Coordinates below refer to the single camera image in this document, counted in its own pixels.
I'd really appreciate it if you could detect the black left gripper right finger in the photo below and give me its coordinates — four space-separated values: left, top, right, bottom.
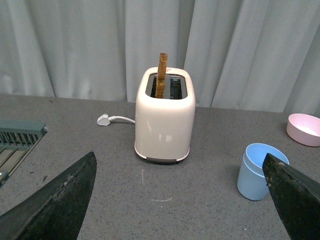
262 153 320 240

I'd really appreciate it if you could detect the brown toast slice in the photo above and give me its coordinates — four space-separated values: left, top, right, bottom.
155 52 168 99

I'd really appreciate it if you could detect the white power plug and cable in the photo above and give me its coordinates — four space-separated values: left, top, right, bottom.
96 113 136 126

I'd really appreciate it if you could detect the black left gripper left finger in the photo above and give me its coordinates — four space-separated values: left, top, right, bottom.
0 151 97 240

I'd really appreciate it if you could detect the pink bowl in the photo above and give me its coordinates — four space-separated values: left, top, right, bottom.
286 113 320 147

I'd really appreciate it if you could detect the green dish rack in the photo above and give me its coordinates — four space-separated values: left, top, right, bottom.
0 119 47 186

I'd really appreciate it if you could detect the blue cup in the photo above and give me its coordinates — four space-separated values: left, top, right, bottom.
237 154 269 201
243 143 290 177

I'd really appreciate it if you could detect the cream white toaster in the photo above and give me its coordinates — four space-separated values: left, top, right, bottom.
134 67 196 163

